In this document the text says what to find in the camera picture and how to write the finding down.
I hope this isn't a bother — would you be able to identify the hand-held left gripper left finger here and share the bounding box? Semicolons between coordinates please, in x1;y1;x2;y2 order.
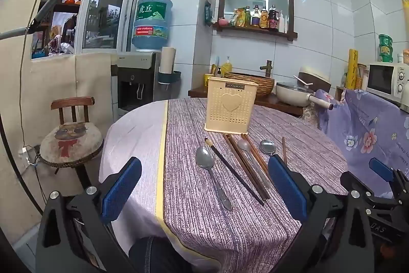
35;156;143;273

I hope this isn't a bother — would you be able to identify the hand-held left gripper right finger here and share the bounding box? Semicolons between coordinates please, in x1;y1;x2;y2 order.
268;155;384;273

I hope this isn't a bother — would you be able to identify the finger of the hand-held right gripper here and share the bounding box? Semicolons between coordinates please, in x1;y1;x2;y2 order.
368;158;409;197
339;171;389;206

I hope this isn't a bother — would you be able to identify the black chopstick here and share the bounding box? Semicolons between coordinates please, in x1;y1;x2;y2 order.
204;138;265;206

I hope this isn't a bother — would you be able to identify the large metal spoon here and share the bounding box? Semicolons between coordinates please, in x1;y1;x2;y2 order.
196;146;234;212

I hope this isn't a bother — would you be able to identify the cream plastic utensil holder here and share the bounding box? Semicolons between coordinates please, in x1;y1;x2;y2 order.
204;76;259;135

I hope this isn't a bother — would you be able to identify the purple floral cloth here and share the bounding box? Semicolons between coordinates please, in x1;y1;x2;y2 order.
316;88;409;197

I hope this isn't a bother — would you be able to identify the white tablecloth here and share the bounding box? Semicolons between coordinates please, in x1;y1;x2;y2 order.
99;99;205;273

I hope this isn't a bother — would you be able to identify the round cartoon chair cushion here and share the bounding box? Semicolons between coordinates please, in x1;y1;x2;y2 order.
40;121;104;168

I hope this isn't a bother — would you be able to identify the person's leg in dark pants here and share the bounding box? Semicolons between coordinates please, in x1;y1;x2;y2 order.
128;236;192;273

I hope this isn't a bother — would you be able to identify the purple striped tablecloth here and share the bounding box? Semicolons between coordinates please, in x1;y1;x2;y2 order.
155;97;349;273

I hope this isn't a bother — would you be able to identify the white microwave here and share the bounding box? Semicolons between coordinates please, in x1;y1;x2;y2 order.
365;62;409;104

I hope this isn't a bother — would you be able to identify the wooden chair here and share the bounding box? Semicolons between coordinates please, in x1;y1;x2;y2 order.
40;96;104;197

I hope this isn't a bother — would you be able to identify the white power strip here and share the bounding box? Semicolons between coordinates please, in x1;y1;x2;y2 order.
19;147;36;161

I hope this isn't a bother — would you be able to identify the yellow roll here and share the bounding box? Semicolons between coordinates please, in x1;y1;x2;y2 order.
347;49;358;90

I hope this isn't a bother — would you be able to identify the woven basin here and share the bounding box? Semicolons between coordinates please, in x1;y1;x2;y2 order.
224;71;275;97

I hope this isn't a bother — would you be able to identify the water dispenser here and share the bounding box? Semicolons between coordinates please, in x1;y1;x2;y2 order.
117;51;162;114

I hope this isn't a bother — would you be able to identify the brown and white rice cooker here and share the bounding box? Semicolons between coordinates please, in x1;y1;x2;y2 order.
299;66;332;93

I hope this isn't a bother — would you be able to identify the stack of green cups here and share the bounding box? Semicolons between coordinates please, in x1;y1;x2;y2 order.
378;34;394;63

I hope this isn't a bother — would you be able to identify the bamboo style faucet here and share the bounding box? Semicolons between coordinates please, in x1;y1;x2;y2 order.
259;60;274;78

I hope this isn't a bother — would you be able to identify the paper towel roll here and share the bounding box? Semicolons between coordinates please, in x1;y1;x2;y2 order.
159;47;177;74

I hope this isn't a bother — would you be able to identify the yellow soap dispenser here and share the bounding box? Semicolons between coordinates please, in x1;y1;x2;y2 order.
221;56;233;77

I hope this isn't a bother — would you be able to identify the blue water bottle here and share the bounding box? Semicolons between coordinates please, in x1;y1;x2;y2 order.
132;0;174;52

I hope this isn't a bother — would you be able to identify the yellow seasoning bag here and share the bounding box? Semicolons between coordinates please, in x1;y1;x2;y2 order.
235;7;251;27

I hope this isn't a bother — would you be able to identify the sliding window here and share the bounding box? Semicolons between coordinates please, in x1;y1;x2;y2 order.
30;0;143;60

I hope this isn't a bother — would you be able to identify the green hanging packet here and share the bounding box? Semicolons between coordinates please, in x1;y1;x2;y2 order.
204;1;214;26

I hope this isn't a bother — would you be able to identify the white pan with handle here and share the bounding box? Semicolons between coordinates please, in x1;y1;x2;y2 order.
275;82;334;110

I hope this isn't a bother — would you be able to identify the teal wall holder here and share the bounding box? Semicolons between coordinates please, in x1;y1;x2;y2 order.
157;70;182;85

